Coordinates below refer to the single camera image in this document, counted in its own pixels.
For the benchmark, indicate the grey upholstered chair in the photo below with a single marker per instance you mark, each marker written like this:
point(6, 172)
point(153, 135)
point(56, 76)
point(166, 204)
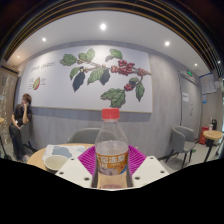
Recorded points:
point(83, 136)
point(181, 138)

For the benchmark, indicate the white patterned paper sheet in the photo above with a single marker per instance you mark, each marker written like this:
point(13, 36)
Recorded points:
point(63, 150)

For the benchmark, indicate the green exit sign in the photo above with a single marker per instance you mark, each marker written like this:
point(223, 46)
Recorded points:
point(189, 73)

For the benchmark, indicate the round ceiling lights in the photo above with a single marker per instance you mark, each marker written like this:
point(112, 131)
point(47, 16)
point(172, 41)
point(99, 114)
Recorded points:
point(103, 26)

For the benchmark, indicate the clear red-capped drink bottle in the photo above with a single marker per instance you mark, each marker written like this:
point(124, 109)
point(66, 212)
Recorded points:
point(111, 150)

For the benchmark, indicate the white paper door notice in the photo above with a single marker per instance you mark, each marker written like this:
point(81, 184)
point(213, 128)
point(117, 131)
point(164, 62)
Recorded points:
point(185, 97)

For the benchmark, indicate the red fire equipment box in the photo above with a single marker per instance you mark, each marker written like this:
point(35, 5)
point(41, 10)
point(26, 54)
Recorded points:
point(203, 135)

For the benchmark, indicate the coffee plant wall mural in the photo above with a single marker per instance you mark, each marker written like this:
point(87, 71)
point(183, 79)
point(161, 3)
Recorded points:
point(53, 86)

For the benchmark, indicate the white cup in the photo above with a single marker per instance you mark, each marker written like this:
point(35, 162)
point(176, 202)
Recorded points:
point(55, 163)

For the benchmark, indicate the person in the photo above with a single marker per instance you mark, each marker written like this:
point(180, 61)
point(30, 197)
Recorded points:
point(20, 116)

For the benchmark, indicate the wall notice board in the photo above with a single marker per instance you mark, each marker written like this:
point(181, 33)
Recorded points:
point(209, 84)

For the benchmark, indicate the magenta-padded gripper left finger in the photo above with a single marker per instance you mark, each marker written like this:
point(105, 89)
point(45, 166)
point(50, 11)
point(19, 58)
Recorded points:
point(75, 168)

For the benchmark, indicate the small round wooden table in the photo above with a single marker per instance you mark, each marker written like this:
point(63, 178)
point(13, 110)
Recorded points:
point(212, 134)
point(1, 120)

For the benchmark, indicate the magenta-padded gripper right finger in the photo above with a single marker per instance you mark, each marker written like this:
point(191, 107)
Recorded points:
point(146, 168)

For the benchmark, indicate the small clear bottle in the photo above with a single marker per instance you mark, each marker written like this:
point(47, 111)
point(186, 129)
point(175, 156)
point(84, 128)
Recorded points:
point(210, 127)

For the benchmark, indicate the grey door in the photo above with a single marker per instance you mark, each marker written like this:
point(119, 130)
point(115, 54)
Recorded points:
point(191, 113)

